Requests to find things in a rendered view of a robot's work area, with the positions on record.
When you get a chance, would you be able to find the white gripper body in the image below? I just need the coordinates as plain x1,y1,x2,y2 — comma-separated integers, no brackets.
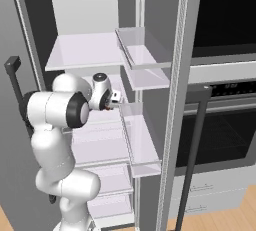
107,89,124,111

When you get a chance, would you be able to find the clear door bin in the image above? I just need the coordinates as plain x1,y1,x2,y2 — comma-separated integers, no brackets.
115,26,173,71
119,102,165,179
120,64,172,92

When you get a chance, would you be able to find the glass fridge shelf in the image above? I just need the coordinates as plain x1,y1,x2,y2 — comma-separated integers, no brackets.
44,32,134,73
61,107,132,169

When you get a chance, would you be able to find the grey fridge door with bins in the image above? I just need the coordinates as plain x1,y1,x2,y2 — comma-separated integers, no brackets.
134,0,205,231

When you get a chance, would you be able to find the grey fridge body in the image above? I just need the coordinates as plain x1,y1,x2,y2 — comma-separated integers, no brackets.
8,0,146,231

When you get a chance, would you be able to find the clear fridge drawer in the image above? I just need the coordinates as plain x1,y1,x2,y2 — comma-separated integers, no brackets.
84,163,136,221

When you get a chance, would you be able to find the light grey drawer front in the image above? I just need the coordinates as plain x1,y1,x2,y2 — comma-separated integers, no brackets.
167,165,256,221

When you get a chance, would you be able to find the dark grey fridge door handle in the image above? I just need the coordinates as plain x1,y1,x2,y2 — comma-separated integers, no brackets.
174,84,213,231

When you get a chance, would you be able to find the black fridge door handle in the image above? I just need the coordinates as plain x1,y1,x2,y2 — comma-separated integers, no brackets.
3,55,36,139

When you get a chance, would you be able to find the black wall oven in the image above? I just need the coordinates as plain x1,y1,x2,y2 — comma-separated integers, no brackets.
175,80,256,177

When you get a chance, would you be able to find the grey oven handle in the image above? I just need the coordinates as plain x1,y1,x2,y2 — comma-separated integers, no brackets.
183,96,256,116

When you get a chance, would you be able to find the grey fridge door with black handle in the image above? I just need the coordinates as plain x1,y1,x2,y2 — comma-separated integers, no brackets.
0,0,63,231

